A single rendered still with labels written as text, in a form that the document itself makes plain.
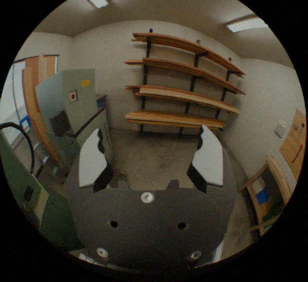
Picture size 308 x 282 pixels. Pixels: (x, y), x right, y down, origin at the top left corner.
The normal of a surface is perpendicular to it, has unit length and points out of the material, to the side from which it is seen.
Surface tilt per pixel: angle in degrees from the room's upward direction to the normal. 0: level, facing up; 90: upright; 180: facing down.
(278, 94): 90
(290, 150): 90
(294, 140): 90
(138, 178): 0
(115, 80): 90
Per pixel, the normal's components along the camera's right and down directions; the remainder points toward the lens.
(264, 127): -0.99, -0.07
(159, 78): 0.03, 0.55
